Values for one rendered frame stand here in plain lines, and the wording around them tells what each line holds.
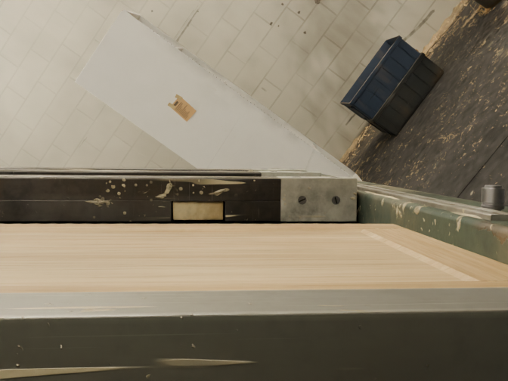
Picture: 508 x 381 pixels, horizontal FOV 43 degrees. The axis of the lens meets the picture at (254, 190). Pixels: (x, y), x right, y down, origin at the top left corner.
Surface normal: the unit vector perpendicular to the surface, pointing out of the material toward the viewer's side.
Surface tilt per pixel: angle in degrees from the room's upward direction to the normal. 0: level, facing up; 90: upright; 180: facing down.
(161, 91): 90
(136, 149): 90
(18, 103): 90
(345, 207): 90
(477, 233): 35
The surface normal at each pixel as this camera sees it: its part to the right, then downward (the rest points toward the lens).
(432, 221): -0.99, 0.00
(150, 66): 0.00, 0.21
